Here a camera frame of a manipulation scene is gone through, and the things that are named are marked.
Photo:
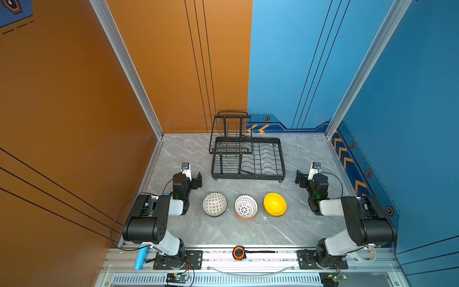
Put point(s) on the yellow bowl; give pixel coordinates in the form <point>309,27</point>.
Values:
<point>274,205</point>

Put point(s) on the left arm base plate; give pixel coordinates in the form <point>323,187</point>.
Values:
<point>180,261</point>

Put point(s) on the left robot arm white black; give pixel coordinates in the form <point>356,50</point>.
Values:
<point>147,221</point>

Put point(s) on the orange black tape measure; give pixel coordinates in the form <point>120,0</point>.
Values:
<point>239,253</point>

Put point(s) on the left green circuit board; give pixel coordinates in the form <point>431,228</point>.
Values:
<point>177,279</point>

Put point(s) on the green circuit board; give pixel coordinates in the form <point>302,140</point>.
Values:
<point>332,280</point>
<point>177,279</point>

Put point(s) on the right green circuit board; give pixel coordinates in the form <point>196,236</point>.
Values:
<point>332,280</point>

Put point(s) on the clear tape roll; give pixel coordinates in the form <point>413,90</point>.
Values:
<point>367,254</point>

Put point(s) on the brown floral patterned bowl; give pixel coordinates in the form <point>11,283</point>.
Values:
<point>214,204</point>

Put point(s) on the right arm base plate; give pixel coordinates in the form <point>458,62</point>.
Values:
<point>309,260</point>

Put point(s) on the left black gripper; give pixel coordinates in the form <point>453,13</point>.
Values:
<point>194,181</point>

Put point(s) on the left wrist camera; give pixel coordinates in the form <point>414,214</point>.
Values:
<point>185,168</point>

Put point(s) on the blue cylinder tube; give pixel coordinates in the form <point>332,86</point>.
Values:
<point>140,259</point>

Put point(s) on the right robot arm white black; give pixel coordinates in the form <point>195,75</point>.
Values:
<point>367,224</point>

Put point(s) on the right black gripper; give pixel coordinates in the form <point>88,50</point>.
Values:
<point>304,179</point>

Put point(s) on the black wire dish rack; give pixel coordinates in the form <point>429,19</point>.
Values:
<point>237,154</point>

